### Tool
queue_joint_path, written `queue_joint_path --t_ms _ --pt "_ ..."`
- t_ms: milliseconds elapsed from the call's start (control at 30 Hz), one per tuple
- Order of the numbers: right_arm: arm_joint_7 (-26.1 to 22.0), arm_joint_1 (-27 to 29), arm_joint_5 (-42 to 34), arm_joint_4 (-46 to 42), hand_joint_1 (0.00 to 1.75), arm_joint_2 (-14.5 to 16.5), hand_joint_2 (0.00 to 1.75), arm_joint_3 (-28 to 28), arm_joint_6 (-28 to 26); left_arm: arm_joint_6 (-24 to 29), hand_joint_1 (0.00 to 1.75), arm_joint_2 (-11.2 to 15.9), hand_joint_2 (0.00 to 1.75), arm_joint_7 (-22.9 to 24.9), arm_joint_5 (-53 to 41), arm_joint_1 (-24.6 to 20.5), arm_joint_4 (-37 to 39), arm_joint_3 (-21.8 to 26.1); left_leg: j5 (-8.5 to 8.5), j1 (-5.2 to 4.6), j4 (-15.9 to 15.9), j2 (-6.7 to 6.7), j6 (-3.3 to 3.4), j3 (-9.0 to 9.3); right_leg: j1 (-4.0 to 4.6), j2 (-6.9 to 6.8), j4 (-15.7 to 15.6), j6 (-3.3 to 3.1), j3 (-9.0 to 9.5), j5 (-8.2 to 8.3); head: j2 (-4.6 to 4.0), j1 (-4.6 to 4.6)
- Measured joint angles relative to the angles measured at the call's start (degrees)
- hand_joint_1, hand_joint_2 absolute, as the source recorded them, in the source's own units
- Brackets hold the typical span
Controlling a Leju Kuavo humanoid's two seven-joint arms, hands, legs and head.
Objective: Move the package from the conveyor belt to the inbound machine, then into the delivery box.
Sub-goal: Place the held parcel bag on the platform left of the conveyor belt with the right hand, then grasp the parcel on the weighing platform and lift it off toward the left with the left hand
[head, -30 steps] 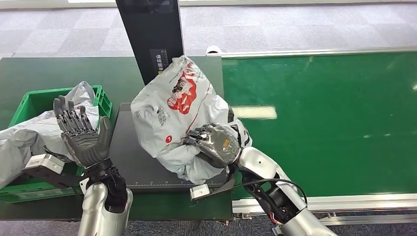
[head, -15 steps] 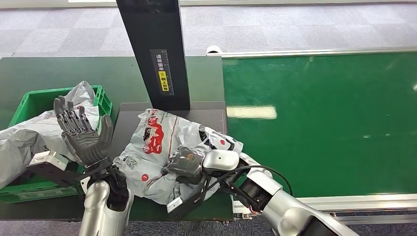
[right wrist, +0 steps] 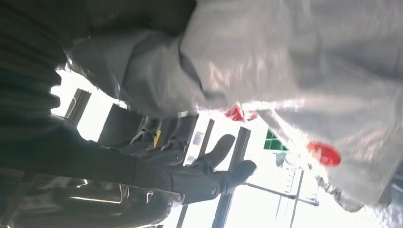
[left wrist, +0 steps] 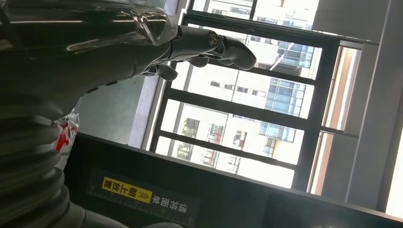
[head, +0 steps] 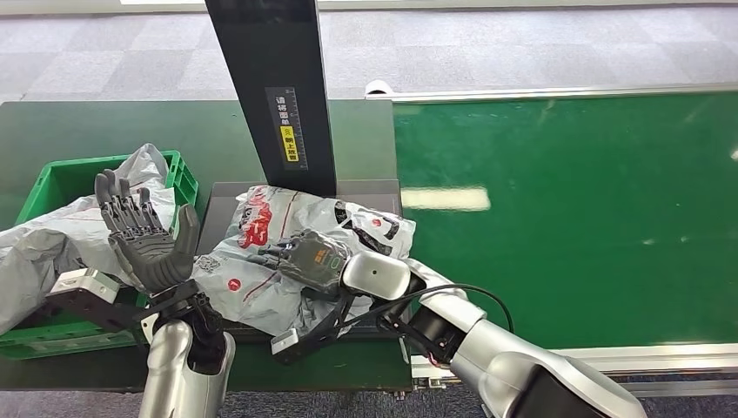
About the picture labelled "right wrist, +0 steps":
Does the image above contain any green plastic crate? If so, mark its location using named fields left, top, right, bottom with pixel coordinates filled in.
left=264, top=129, right=288, bottom=152

